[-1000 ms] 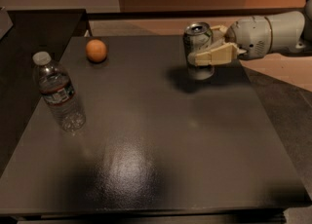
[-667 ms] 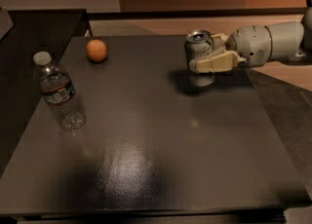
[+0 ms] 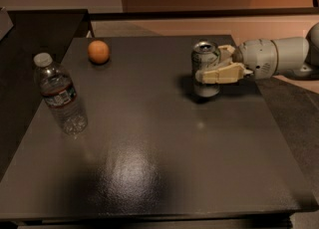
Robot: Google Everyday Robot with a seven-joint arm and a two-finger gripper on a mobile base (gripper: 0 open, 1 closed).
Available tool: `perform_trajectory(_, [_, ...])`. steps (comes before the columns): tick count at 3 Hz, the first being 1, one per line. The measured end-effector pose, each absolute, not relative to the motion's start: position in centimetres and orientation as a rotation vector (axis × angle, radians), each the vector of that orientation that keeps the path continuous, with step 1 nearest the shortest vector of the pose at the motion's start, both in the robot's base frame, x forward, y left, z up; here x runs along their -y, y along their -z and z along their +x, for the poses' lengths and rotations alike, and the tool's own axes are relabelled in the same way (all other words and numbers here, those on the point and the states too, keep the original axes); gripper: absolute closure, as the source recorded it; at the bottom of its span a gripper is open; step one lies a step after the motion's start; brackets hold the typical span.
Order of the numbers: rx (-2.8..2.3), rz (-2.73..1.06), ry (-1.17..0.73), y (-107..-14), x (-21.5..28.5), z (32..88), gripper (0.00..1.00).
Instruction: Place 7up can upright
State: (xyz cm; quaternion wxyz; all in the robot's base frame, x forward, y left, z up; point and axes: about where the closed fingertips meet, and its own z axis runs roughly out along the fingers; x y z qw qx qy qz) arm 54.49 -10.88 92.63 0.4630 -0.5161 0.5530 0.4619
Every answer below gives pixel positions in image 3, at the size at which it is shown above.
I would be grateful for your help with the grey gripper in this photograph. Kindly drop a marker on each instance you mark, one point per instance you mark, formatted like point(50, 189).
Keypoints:
point(257, 56)

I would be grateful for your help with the green 7up soda can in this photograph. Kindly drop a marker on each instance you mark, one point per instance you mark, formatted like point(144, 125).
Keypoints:
point(204, 55)

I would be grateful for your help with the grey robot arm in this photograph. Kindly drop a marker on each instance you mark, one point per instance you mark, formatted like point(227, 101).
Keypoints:
point(296, 55)

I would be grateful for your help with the orange fruit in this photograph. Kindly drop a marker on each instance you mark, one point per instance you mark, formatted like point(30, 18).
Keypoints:
point(98, 52)

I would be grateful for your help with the clear plastic water bottle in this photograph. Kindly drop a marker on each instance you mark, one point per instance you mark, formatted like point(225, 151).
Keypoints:
point(59, 94)

